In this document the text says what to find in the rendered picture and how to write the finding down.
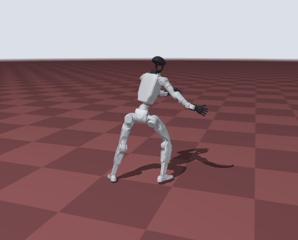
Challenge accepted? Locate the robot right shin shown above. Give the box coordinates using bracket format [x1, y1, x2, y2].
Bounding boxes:
[160, 141, 172, 177]

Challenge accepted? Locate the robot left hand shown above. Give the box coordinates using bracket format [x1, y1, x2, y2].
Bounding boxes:
[164, 88, 181, 96]

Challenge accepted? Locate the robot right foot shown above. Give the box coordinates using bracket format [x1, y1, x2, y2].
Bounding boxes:
[157, 174, 174, 182]

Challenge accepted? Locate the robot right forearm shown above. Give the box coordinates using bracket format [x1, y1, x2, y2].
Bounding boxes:
[175, 91, 196, 110]

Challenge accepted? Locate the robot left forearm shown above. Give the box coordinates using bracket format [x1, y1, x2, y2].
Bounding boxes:
[158, 90, 168, 97]

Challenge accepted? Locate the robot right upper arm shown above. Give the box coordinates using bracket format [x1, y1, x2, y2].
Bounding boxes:
[157, 76, 178, 100]

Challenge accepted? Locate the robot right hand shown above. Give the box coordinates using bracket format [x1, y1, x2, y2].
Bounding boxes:
[190, 103, 208, 116]

